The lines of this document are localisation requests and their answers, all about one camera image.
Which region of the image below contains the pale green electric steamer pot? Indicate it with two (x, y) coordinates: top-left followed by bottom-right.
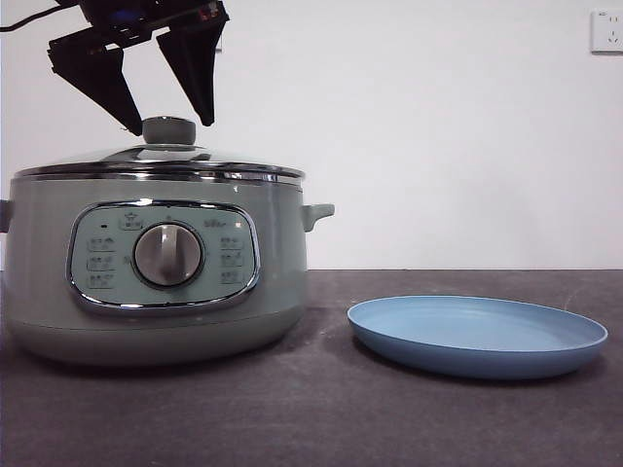
(0, 175), (336, 367)

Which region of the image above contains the black cable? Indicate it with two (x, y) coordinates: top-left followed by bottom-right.
(0, 13), (89, 34)

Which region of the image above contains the glass lid with green knob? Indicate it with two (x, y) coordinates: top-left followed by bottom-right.
(13, 116), (307, 187)

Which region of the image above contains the blue round plate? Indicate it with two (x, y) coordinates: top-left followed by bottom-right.
(347, 295), (608, 380)

